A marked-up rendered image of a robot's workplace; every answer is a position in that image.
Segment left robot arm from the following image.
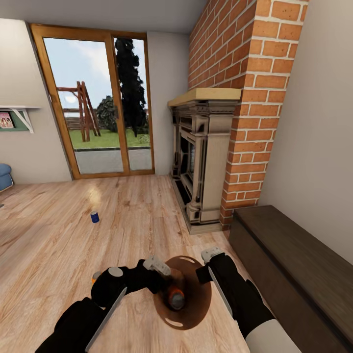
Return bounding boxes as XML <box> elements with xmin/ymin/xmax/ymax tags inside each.
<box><xmin>35</xmin><ymin>253</ymin><xmax>173</xmax><ymax>353</ymax></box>

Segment trash can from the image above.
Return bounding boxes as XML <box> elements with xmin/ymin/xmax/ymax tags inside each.
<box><xmin>152</xmin><ymin>255</ymin><xmax>212</xmax><ymax>331</ymax></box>

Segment can of soda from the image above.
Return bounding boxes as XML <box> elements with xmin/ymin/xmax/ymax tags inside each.
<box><xmin>92</xmin><ymin>271</ymin><xmax>101</xmax><ymax>284</ymax></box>
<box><xmin>165</xmin><ymin>284</ymin><xmax>184</xmax><ymax>311</ymax></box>
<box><xmin>91</xmin><ymin>211</ymin><xmax>99</xmax><ymax>223</ymax></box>

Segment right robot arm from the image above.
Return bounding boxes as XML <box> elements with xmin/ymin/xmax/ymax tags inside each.
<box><xmin>196</xmin><ymin>246</ymin><xmax>302</xmax><ymax>353</ymax></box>

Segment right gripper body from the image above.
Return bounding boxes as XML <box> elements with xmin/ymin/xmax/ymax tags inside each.
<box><xmin>196</xmin><ymin>263</ymin><xmax>212</xmax><ymax>285</ymax></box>

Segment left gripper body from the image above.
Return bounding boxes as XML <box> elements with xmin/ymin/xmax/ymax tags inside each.
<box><xmin>135</xmin><ymin>259</ymin><xmax>163</xmax><ymax>294</ymax></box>

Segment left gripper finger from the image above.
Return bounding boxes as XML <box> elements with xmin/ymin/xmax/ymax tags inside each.
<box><xmin>159</xmin><ymin>279</ymin><xmax>173</xmax><ymax>292</ymax></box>

